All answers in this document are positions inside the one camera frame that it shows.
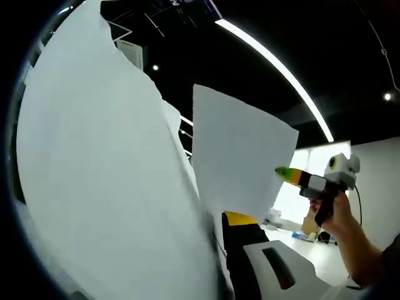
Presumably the brown cardboard box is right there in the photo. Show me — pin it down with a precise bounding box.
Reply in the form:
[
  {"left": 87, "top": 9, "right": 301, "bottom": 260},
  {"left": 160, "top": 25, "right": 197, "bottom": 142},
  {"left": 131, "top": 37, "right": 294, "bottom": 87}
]
[{"left": 301, "top": 207, "right": 323, "bottom": 243}]

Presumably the person's right hand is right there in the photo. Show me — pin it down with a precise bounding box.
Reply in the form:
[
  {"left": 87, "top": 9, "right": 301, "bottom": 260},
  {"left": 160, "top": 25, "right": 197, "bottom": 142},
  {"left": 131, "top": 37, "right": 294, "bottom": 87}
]
[{"left": 308, "top": 190, "right": 360, "bottom": 234}]

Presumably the white printing paper sheet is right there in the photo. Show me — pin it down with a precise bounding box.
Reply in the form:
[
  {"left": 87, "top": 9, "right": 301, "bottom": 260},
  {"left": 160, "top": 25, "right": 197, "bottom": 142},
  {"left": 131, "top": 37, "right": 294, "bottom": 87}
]
[{"left": 191, "top": 83, "right": 300, "bottom": 221}]

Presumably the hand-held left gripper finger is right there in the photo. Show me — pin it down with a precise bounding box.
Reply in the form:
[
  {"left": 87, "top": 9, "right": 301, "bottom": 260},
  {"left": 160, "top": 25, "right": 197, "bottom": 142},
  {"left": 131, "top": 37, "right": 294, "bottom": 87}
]
[{"left": 221, "top": 211, "right": 354, "bottom": 300}]

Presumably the bundle of white printing papers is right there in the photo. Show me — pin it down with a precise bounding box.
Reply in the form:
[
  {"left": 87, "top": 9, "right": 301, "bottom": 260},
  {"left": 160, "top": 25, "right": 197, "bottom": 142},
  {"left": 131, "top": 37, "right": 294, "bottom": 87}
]
[{"left": 15, "top": 0, "right": 219, "bottom": 300}]

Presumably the ceiling air conditioner unit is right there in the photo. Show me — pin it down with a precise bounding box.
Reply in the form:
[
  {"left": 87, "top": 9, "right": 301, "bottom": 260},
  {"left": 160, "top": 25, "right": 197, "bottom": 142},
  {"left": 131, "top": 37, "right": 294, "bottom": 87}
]
[{"left": 117, "top": 39, "right": 144, "bottom": 71}]

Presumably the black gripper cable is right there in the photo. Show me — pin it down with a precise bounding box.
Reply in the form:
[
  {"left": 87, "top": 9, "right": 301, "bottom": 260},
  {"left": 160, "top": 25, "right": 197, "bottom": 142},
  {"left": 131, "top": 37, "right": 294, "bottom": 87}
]
[{"left": 351, "top": 186, "right": 363, "bottom": 228}]

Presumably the wide curved ceiling light strip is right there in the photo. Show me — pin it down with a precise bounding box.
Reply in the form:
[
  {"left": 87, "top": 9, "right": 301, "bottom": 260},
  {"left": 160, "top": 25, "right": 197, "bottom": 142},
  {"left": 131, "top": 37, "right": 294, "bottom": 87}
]
[{"left": 214, "top": 18, "right": 334, "bottom": 143}]

